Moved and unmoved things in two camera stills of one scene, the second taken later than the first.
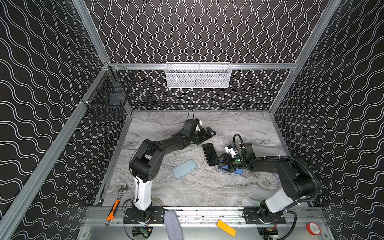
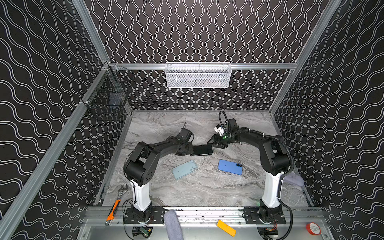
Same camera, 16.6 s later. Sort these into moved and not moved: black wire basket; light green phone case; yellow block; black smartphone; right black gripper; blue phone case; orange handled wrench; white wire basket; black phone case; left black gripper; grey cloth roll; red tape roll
Moved: right black gripper; black smartphone; black phone case; left black gripper
Not moved: red tape roll; light green phone case; black wire basket; orange handled wrench; grey cloth roll; blue phone case; yellow block; white wire basket
